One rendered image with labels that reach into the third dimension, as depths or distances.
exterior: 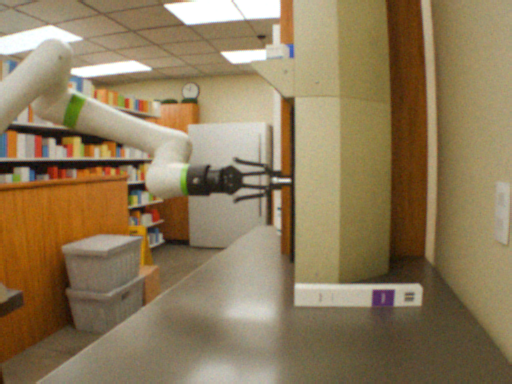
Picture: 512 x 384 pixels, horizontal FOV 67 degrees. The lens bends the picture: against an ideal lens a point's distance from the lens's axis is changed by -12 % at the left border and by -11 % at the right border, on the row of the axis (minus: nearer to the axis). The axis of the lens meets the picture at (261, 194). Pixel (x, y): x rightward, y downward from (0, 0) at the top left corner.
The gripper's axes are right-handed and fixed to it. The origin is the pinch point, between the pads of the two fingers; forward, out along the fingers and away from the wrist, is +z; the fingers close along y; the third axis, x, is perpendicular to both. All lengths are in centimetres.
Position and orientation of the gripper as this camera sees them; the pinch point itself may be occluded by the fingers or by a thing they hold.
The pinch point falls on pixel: (282, 180)
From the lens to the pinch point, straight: 118.5
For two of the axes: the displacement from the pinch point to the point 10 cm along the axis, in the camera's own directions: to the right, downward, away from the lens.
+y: 0.0, -10.0, -0.8
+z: 9.8, 0.1, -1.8
